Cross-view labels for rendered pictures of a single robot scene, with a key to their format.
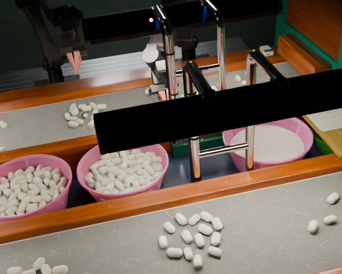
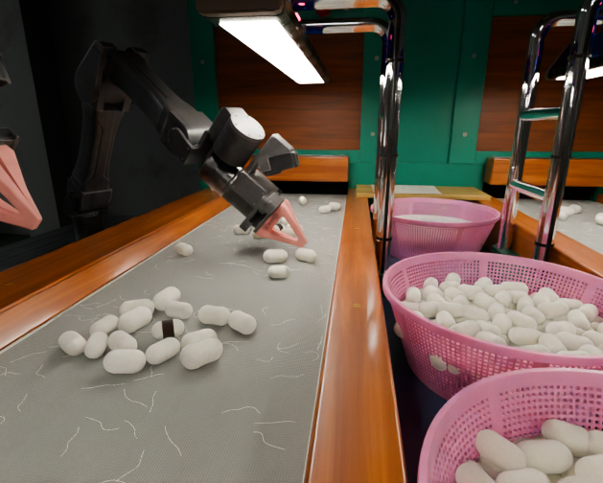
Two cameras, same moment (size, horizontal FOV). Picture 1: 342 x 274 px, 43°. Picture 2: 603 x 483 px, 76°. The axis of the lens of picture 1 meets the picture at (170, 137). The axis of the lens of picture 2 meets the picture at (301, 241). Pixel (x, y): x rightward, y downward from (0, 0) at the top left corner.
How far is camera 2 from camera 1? 139 cm
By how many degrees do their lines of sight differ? 67
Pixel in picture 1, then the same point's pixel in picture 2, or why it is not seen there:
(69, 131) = (224, 378)
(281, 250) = not seen: outside the picture
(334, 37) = (341, 126)
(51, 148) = (372, 408)
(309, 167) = not seen: hidden behind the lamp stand
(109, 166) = (479, 326)
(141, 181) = (545, 298)
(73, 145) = (376, 352)
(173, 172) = not seen: hidden behind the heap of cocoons
